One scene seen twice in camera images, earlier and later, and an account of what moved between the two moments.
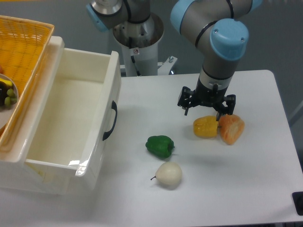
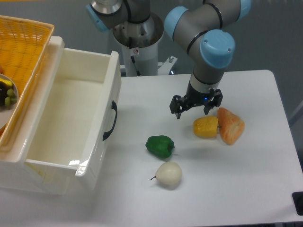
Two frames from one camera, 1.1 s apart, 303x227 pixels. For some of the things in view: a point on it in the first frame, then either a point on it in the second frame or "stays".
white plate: x=6 y=113 stays
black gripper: x=202 y=95 → x=194 y=98
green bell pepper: x=160 y=145 stays
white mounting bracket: x=165 y=69 stays
